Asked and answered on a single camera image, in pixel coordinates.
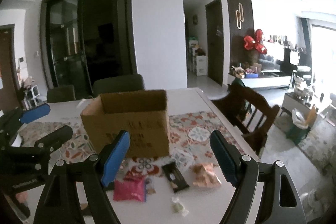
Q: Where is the pink red snack packet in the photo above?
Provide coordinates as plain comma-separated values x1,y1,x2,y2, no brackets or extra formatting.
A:
113,178,146,202

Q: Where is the peach snack wrapper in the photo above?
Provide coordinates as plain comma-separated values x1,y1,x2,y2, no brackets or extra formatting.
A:
191,163,222,188

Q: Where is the white shelf rack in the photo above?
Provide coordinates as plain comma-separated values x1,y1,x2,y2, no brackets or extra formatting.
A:
20,76,40,110

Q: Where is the dark upholstered chair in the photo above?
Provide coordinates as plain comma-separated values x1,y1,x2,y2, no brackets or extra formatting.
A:
47,85,76,103
93,74,145,97

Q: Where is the green stool with items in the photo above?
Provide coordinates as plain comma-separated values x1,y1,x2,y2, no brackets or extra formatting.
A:
285,105,317,145

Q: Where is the dark wooden dining chair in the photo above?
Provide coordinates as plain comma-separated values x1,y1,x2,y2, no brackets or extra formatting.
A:
212,78,280,156

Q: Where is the patterned floral table mat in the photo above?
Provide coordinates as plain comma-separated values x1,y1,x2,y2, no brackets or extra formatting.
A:
18,110,246,177

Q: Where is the small green wrapped candy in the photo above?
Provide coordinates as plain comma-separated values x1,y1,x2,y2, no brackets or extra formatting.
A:
171,197,189,217

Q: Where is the black snack bar packet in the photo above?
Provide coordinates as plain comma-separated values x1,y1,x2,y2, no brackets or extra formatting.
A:
162,162,190,193

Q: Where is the brown cardboard box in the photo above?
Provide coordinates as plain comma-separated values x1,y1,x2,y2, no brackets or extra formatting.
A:
80,90,169,158

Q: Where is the white tv cabinet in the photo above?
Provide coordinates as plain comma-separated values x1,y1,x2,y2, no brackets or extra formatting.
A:
227,43,300,90

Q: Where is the black framed glass door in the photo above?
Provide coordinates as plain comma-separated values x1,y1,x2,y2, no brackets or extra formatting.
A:
40,0,138,97

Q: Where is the white storage boxes hallway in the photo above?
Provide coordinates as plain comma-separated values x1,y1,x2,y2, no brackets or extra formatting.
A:
186,37,207,76

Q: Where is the red balloon flower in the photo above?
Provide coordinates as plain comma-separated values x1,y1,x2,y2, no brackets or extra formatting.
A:
244,29,267,55

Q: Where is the dark hallway door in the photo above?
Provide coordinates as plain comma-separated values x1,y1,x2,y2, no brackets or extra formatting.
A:
206,0,224,85

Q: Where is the gold wall ornament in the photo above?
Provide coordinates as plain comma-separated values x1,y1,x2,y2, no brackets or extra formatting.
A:
236,3,244,30

